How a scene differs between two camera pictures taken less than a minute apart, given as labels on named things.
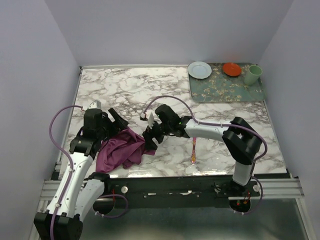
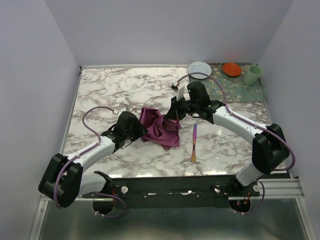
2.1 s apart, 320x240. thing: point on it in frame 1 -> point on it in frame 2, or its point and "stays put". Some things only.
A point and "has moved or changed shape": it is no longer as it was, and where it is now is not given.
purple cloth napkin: [123, 147] has moved or changed shape
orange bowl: [232, 69] stays put
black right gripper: [149, 144] -> [174, 112]
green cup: [252, 75] stays put
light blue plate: [199, 70] stays put
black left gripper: [119, 123] -> [141, 130]
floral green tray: [220, 87] stays put
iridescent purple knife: [193, 157] stays put
